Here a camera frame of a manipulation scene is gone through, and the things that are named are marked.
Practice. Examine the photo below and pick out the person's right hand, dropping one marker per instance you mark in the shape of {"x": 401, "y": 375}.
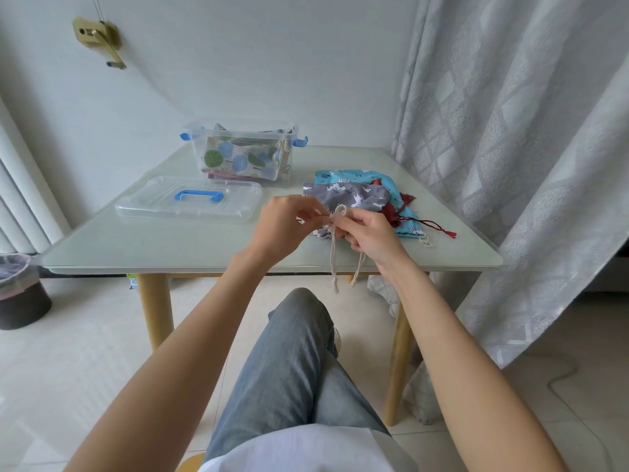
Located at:
{"x": 376, "y": 238}

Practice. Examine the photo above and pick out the person's left hand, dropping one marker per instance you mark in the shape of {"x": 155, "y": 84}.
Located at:
{"x": 280, "y": 228}

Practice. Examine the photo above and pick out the person's left thumb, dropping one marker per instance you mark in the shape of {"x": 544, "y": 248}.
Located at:
{"x": 308, "y": 205}

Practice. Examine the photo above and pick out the person's right thumb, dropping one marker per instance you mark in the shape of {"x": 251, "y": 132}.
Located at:
{"x": 351, "y": 217}

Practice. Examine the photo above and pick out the person's right forearm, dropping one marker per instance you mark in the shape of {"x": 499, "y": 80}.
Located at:
{"x": 467, "y": 368}

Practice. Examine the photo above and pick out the person's left forearm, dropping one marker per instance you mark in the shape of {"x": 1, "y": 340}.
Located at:
{"x": 172, "y": 368}

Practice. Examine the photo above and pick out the clear storage box blue latches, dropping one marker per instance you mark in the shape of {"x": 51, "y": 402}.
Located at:
{"x": 245, "y": 152}

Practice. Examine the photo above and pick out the crumpled white cloth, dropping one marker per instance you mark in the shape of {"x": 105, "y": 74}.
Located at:
{"x": 386, "y": 292}

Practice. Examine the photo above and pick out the white pouch with coloured circles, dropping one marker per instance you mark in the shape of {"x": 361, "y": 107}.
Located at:
{"x": 236, "y": 157}

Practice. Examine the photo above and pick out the person's shoe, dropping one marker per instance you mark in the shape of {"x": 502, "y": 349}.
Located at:
{"x": 338, "y": 340}

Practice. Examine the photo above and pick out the wooden table leg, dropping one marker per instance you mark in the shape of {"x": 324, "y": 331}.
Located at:
{"x": 399, "y": 368}
{"x": 155, "y": 309}

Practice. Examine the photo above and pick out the person's grey jeans leg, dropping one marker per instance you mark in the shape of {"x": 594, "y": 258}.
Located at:
{"x": 295, "y": 368}

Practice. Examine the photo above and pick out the white patterned curtain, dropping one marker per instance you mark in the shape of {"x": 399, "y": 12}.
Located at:
{"x": 516, "y": 142}

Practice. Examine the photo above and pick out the small green blue packet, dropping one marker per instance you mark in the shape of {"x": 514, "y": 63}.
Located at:
{"x": 133, "y": 282}

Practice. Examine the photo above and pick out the person's white shirt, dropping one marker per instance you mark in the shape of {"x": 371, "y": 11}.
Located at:
{"x": 309, "y": 449}

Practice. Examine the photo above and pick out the yellow wooden chair seat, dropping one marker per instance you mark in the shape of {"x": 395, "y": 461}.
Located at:
{"x": 190, "y": 463}

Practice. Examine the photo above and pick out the dark waste bin with liner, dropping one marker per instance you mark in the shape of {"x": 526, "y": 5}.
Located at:
{"x": 22, "y": 299}

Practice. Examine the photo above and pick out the brass wall hook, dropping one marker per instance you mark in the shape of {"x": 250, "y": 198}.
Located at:
{"x": 98, "y": 36}

